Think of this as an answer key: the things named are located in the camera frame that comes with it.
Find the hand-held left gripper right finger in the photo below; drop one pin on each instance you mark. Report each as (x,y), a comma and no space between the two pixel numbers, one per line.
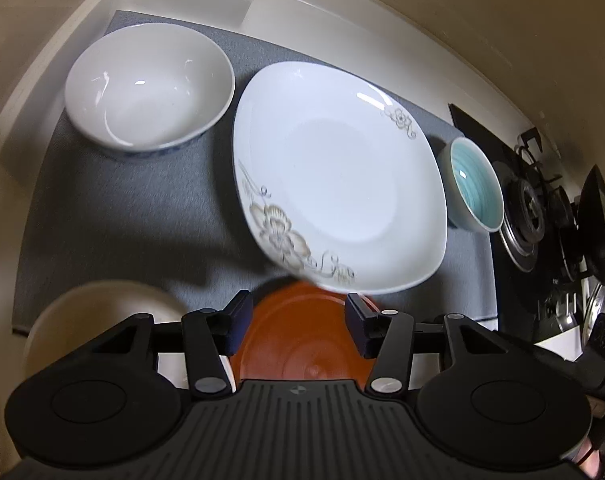
(356,322)

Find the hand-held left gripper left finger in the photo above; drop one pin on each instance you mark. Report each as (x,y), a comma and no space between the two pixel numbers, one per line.
(241,317)

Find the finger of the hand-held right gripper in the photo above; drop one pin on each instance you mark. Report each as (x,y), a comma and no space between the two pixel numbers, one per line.
(572,367)

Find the orange round plate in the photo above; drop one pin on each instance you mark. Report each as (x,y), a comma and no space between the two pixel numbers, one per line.
(302,332)

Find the beige bowl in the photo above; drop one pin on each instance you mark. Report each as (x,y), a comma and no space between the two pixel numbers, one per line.
(97,300)

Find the white square floral plate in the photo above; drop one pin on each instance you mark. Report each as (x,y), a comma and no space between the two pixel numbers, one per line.
(342,175)

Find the small teal bowl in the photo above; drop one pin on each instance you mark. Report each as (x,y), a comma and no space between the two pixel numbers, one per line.
(475,185)

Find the large white bowl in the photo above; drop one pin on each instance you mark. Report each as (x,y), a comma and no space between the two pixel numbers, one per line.
(147,95)

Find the person's right hand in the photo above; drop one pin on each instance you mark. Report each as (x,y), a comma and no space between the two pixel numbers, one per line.
(589,460)

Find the metal pot lid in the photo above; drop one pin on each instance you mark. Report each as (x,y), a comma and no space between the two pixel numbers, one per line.
(598,312)

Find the black gas stove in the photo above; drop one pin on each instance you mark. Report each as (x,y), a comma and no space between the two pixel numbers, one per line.
(519,300)

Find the black wok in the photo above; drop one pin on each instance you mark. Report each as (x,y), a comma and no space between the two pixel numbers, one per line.
(602,230)

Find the grey mat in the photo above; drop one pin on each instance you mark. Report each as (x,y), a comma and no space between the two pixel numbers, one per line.
(132,220)

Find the black pan support grate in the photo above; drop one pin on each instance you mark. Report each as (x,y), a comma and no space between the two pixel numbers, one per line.
(567,220)

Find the metal stove burner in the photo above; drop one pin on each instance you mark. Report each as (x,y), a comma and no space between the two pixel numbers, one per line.
(524,222)

